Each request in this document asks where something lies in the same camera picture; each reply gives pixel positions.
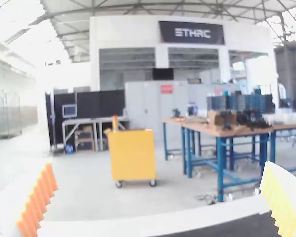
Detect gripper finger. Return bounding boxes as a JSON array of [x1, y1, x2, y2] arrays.
[[0, 162, 59, 237], [259, 161, 296, 237]]

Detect blue-legged workbench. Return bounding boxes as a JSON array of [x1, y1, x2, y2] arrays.
[[270, 120, 296, 182], [162, 116, 213, 161], [181, 122, 274, 202]]

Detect blue storage bin rack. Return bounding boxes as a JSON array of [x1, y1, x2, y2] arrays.
[[206, 93, 273, 116]]

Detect small brown carton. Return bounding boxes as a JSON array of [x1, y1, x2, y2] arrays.
[[207, 110, 237, 126]]

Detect grey-framed small screen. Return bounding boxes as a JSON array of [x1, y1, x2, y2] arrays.
[[62, 104, 78, 118]]

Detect yellow wheeled cart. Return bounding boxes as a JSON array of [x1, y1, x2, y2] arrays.
[[104, 115, 158, 188]]

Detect grey metal cabinet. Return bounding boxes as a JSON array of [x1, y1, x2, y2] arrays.
[[125, 81, 190, 151]]

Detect black sign banner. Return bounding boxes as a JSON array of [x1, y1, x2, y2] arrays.
[[158, 20, 225, 45]]

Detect grey metal frame table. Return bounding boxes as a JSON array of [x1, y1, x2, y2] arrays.
[[61, 117, 130, 153]]

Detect black partition wall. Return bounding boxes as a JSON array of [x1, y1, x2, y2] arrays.
[[45, 90, 126, 149]]

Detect black wall monitor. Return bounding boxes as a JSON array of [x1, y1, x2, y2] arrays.
[[152, 68, 175, 81]]

